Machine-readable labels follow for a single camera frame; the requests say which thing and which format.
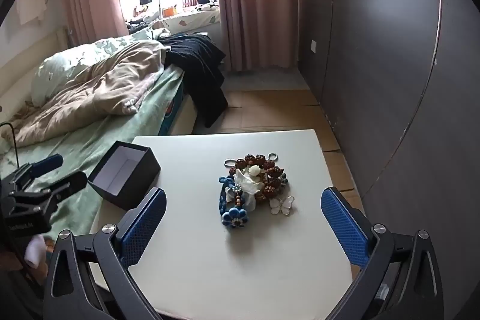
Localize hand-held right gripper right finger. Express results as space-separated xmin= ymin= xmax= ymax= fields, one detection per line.
xmin=320 ymin=187 xmax=445 ymax=320

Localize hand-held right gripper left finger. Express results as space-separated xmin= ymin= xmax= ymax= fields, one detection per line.
xmin=44 ymin=187 xmax=167 ymax=320

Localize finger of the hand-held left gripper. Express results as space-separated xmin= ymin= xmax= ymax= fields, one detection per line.
xmin=41 ymin=172 xmax=89 ymax=203
xmin=28 ymin=154 xmax=64 ymax=179

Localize cardboard floor sheets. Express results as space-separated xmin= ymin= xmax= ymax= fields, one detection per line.
xmin=193 ymin=89 xmax=366 ymax=216

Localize white butterfly brooch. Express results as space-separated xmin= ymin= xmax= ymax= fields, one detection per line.
xmin=268 ymin=196 xmax=295 ymax=216

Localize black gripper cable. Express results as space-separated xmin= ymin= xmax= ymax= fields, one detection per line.
xmin=0 ymin=122 xmax=19 ymax=171

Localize pile of beaded jewellery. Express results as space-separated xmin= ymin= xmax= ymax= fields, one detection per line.
xmin=229 ymin=154 xmax=289 ymax=201

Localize green bed sheet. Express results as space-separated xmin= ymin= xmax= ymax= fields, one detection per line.
xmin=0 ymin=63 xmax=184 ymax=242

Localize printed window seat cushion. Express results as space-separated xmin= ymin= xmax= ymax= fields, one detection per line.
xmin=125 ymin=7 xmax=222 ymax=39

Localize dark clothes pile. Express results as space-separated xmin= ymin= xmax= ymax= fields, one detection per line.
xmin=159 ymin=33 xmax=229 ymax=129

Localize dark brown wardrobe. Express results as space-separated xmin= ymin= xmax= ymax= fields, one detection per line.
xmin=297 ymin=0 xmax=480 ymax=268

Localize bed mattress with blue edge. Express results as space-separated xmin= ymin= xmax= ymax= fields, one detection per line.
xmin=159 ymin=78 xmax=196 ymax=136

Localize beige duvet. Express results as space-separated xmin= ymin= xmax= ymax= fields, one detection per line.
xmin=0 ymin=40 xmax=167 ymax=156

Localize white fabric flower ornament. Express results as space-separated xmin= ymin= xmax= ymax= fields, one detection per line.
xmin=234 ymin=164 xmax=265 ymax=212

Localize blue flower bracelet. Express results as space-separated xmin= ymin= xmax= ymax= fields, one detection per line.
xmin=218 ymin=175 xmax=250 ymax=229

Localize black jewelry box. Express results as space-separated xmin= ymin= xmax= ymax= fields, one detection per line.
xmin=87 ymin=141 xmax=162 ymax=210

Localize green floral quilt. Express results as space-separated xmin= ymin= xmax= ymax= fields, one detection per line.
xmin=30 ymin=28 xmax=166 ymax=107

